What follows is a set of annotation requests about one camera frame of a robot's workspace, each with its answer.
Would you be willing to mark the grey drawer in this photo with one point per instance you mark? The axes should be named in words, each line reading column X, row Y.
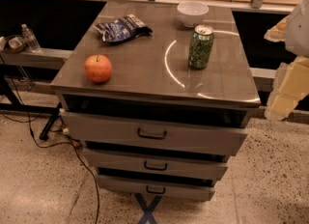
column 143, row 163
column 154, row 135
column 175, row 190

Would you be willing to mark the blue chip bag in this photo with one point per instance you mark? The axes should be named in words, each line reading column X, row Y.
column 123, row 29

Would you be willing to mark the top grey drawer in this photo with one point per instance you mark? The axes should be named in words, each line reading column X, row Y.
column 154, row 135

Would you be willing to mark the red apple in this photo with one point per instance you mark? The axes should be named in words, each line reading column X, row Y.
column 98, row 68

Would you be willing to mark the white bowl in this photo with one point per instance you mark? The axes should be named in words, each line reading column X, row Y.
column 192, row 13

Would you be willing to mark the dark round basket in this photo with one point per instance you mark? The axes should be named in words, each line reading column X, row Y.
column 13, row 44

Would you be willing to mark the bottom grey drawer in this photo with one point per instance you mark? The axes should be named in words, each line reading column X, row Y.
column 175, row 190

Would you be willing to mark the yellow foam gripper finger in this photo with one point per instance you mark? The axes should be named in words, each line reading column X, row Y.
column 290, row 86

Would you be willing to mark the clear plastic water bottle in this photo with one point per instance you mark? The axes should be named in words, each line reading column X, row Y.
column 31, row 39

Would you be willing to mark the grey drawer cabinet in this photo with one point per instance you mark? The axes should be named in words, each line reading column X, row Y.
column 152, row 81

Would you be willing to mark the blue tape cross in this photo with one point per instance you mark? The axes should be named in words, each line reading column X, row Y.
column 148, row 209

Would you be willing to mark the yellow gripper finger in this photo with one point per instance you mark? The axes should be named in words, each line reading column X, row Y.
column 277, row 33

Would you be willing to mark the green soda can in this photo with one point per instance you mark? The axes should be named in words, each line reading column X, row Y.
column 200, row 47

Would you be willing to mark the middle grey drawer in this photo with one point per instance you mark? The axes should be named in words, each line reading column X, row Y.
column 143, row 163

